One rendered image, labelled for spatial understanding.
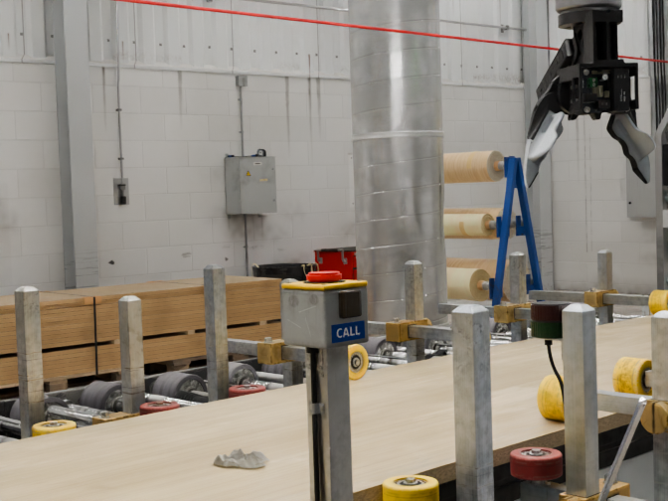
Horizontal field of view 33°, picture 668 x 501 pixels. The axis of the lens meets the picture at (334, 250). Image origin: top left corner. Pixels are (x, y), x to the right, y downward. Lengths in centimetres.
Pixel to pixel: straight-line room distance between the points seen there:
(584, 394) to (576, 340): 8
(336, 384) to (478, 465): 29
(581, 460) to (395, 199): 414
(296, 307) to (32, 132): 794
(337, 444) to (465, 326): 27
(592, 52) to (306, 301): 42
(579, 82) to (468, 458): 50
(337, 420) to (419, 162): 453
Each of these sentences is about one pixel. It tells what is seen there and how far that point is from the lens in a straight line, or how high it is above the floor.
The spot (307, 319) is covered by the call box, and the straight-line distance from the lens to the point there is 124.
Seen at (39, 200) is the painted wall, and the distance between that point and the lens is 914.
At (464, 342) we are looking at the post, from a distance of 145.
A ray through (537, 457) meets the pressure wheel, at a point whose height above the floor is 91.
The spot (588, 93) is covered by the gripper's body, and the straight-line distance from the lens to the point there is 130.
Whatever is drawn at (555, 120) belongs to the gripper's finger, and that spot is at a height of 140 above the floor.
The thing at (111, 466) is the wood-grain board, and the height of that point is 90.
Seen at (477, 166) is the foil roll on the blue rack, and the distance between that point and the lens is 898.
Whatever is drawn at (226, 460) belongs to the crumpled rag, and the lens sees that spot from 178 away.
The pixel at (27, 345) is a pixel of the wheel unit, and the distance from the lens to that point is 228.
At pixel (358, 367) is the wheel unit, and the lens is 253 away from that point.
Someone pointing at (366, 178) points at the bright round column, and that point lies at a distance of 580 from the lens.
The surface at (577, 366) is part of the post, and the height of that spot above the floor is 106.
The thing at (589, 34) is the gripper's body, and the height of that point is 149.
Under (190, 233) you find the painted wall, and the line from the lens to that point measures 984.
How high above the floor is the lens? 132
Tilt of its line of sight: 3 degrees down
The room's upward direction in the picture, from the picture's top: 2 degrees counter-clockwise
